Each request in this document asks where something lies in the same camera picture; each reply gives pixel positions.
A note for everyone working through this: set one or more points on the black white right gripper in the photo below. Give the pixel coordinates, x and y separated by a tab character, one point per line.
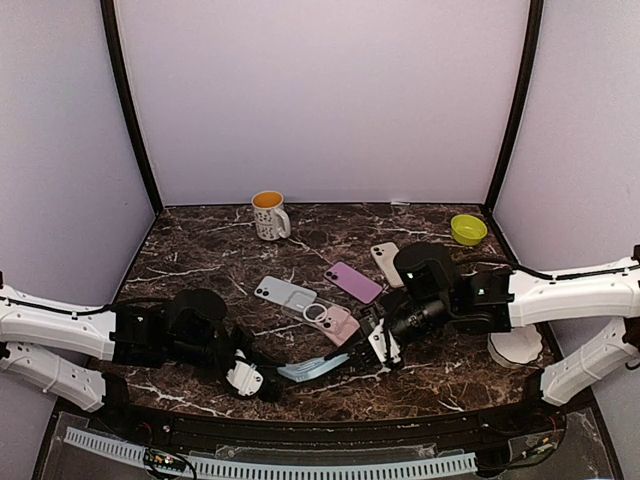
372	354

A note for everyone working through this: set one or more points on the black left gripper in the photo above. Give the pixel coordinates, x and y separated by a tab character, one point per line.
251	360

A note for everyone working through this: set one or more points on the pink phone case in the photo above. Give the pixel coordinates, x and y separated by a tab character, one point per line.
337	324

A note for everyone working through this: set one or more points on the clear phone case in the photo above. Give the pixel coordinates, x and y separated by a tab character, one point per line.
311	312

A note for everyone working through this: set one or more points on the light blue phone case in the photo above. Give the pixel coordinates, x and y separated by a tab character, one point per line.
307	370

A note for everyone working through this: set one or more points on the purple phone case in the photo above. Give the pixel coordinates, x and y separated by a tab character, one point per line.
352	282

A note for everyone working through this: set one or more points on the light blue bare phone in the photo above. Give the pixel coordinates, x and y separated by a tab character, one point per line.
285	294

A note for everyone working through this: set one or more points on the white phone case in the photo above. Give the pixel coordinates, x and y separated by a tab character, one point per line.
383	255

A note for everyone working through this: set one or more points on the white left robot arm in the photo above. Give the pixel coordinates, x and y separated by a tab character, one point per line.
188	328

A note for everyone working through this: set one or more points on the white spotted mug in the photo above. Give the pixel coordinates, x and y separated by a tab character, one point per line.
271	220

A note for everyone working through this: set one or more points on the yellow-green bowl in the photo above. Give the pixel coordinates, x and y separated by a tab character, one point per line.
468	230

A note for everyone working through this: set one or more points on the white scalloped dish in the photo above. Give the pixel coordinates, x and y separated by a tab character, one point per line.
517	348

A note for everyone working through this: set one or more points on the grey slotted cable duct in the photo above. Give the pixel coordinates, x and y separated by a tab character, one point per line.
236	464

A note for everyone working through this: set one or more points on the black front rail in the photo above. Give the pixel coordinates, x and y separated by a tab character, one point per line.
483	429

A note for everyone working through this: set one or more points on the right black frame post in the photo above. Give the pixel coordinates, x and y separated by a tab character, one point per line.
526	66

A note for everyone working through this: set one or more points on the black frame post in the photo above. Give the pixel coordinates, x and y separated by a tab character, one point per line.
526	66
124	92

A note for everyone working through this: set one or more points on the left black frame post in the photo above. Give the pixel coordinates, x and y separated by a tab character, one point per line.
124	92

